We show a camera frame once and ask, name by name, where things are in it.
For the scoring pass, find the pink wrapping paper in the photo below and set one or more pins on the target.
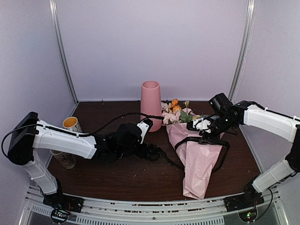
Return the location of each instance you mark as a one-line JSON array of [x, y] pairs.
[[197, 159]]

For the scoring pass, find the black ribbon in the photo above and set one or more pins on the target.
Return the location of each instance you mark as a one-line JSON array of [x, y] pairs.
[[199, 140]]

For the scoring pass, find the aluminium corner post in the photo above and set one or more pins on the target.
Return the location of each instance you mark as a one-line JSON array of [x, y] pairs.
[[246, 38], [62, 54]]

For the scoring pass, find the aluminium front rail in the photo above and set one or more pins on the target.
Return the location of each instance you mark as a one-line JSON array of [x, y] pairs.
[[211, 211]]

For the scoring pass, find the yellow-inside paper cup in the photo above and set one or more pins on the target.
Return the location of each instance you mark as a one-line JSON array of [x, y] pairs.
[[72, 124]]

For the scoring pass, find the aluminium left corner post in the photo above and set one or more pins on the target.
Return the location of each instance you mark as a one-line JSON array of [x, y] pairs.
[[62, 54]]

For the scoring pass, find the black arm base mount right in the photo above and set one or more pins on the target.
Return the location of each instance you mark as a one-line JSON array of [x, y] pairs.
[[242, 201]]

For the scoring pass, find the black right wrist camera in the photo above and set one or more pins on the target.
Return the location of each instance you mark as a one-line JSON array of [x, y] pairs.
[[220, 103]]

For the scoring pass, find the artificial flower bouquet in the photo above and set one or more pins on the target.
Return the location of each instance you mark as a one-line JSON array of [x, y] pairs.
[[173, 113]]

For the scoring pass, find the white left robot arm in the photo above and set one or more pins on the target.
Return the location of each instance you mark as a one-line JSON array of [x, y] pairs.
[[32, 134]]

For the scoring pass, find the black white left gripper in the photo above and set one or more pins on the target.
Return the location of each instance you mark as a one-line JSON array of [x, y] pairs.
[[148, 151]]

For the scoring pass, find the aluminium right corner post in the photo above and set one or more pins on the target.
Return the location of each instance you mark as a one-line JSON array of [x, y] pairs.
[[246, 38]]

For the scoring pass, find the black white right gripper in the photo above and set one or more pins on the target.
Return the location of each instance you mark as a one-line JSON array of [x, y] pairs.
[[206, 137]]

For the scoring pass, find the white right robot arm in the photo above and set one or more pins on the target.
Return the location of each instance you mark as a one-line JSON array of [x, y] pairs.
[[254, 115]]

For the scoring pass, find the clear printed glass cup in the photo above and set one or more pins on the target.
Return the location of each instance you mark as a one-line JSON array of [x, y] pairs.
[[67, 160]]

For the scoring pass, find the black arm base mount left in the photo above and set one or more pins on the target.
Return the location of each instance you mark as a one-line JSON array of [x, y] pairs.
[[64, 202]]

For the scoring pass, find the pink vase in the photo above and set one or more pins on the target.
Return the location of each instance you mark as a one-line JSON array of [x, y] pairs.
[[151, 98]]

